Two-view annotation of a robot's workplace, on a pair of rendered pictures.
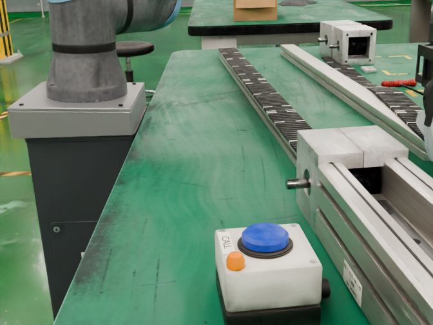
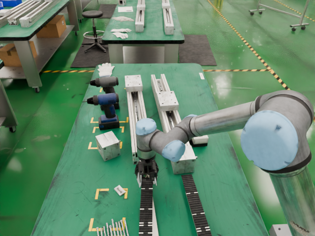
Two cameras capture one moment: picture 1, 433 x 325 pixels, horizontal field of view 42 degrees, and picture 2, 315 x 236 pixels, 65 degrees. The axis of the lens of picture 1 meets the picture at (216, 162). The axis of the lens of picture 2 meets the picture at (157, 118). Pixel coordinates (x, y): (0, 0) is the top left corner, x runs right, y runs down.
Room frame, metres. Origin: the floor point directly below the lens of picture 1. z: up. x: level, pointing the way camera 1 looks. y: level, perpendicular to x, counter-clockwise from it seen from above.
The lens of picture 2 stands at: (1.45, -0.32, 1.71)
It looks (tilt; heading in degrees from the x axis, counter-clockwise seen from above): 37 degrees down; 177
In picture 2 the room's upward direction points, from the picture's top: 1 degrees clockwise
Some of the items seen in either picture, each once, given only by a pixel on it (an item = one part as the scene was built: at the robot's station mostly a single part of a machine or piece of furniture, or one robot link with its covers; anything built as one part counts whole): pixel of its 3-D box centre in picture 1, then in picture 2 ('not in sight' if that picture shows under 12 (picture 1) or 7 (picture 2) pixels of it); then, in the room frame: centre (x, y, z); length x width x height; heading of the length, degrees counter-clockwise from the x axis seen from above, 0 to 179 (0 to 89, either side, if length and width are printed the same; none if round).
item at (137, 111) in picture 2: not in sight; (136, 111); (0.19, -0.39, 0.82); 0.80 x 0.10 x 0.09; 6
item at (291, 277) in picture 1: (274, 273); (197, 137); (0.43, -0.05, 0.81); 0.10 x 0.08 x 0.06; 96
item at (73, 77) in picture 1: (86, 67); not in sight; (1.07, 0.24, 0.88); 0.15 x 0.15 x 0.10
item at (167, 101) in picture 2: not in sight; (167, 102); (0.17, -0.20, 0.87); 0.16 x 0.11 x 0.07; 6
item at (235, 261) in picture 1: (235, 259); not in sight; (0.40, -0.01, 0.85); 0.01 x 0.01 x 0.01
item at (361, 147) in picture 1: (337, 178); (184, 159); (0.61, -0.14, 0.83); 0.12 x 0.09 x 0.10; 96
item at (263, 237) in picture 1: (265, 241); not in sight; (0.43, -0.04, 0.84); 0.04 x 0.04 x 0.02
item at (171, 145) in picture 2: not in sight; (170, 143); (0.80, -0.24, 1.11); 0.11 x 0.11 x 0.08; 48
